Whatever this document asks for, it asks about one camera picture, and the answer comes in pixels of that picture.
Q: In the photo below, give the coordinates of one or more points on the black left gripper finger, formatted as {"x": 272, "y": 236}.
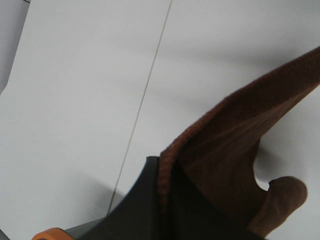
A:
{"x": 155, "y": 205}

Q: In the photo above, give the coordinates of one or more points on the grey perforated basket orange rim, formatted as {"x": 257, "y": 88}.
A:
{"x": 80, "y": 232}

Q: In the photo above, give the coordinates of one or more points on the brown towel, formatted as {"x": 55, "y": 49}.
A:
{"x": 206, "y": 185}

